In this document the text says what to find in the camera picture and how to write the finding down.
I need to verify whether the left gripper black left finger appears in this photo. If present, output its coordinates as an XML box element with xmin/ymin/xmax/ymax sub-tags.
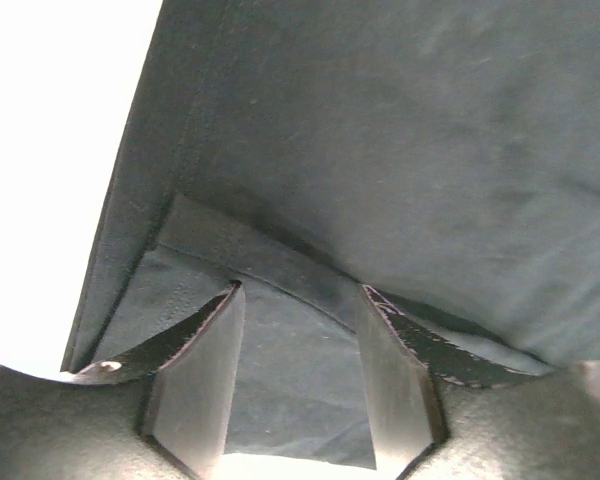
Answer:
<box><xmin>78</xmin><ymin>280</ymin><xmax>245</xmax><ymax>478</ymax></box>

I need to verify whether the black t shirt with flower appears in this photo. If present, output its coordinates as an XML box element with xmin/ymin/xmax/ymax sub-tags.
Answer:
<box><xmin>62</xmin><ymin>1</ymin><xmax>600</xmax><ymax>479</ymax></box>

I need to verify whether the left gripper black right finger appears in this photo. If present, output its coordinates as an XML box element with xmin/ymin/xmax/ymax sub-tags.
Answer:
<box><xmin>355</xmin><ymin>285</ymin><xmax>555</xmax><ymax>473</ymax></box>

